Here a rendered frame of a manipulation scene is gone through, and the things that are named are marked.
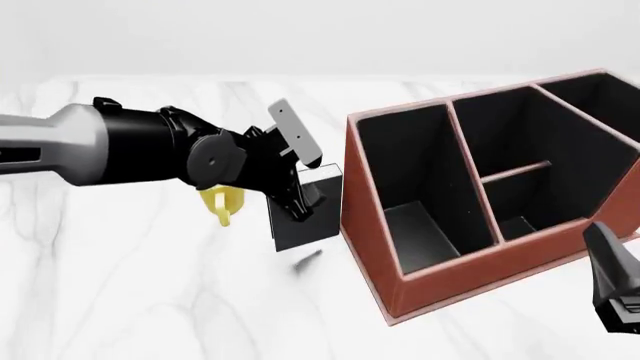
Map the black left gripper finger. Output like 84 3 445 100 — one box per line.
299 180 327 212
283 195 315 224

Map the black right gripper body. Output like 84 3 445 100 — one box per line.
591 288 640 335

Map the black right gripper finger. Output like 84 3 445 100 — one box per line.
582 220 640 302

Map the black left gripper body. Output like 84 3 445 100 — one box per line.
243 126 307 210

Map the black book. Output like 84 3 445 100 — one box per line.
267 162 345 253

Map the red-brown desk caddy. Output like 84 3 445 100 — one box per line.
339 67 640 327

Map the grey plate on black stalk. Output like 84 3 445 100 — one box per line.
263 97 324 169

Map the yellow mug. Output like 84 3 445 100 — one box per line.
198 184 248 228

